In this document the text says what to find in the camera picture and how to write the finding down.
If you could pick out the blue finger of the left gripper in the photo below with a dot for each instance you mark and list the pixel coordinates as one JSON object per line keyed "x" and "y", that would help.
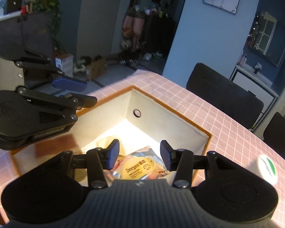
{"x": 68, "y": 83}
{"x": 83, "y": 101}

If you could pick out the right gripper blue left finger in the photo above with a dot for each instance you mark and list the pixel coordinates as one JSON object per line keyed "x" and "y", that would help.
{"x": 95, "y": 161}

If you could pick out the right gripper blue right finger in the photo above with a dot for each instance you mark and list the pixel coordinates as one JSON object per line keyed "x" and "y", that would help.
{"x": 183, "y": 162}

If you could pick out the foil snack packet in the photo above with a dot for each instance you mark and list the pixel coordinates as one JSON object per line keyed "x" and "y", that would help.
{"x": 142, "y": 164}

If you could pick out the cardboard box on floor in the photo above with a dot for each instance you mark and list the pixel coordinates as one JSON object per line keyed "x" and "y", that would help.
{"x": 95, "y": 69}

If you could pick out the orange storage box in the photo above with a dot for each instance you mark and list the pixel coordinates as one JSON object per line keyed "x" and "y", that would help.
{"x": 137, "y": 119}

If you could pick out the dark shelf cabinet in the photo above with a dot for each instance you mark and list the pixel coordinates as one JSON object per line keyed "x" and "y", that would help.
{"x": 30, "y": 30}

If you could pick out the black chair left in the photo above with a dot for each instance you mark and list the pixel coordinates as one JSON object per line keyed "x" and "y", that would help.
{"x": 239, "y": 104}

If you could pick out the black chair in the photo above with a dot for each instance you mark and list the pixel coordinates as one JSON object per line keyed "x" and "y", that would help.
{"x": 239, "y": 104}
{"x": 274, "y": 134}

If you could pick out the clear plastic water bottle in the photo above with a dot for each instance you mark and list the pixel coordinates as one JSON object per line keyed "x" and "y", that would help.
{"x": 264, "y": 168}

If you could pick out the green hanging plant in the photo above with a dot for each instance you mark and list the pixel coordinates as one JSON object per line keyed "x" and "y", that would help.
{"x": 53, "y": 8}

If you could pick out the black chair right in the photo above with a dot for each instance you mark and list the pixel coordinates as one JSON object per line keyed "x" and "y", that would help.
{"x": 274, "y": 134}

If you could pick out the white cabinet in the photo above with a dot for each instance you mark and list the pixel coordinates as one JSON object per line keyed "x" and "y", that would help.
{"x": 251, "y": 83}

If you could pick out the wall mirror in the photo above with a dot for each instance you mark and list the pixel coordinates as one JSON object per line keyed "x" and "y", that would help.
{"x": 267, "y": 36}

